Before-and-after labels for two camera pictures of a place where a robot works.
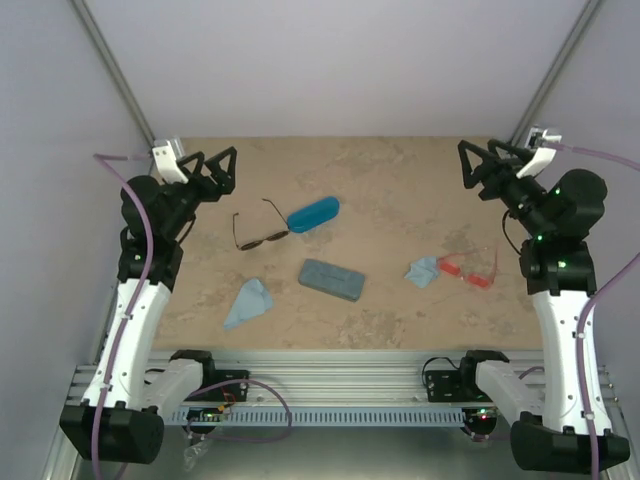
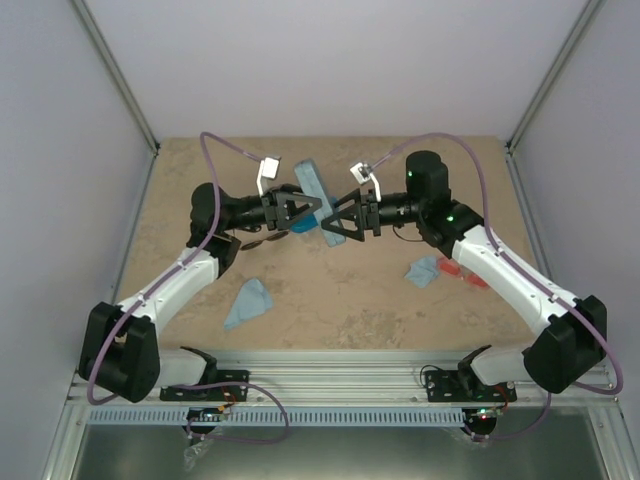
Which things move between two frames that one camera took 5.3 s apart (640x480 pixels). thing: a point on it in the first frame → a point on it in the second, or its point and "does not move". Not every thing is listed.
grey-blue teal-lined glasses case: x=332 y=279 → x=312 y=183
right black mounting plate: x=455 y=386 does not move
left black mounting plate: x=230 y=392 does not move
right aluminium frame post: x=571 y=41 does not move
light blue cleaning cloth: x=252 y=301 does not move
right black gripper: x=485 y=170 → x=371 y=219
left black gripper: x=225 y=186 → x=280 y=207
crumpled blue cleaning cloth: x=423 y=271 does not move
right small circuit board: x=481 y=415 does not move
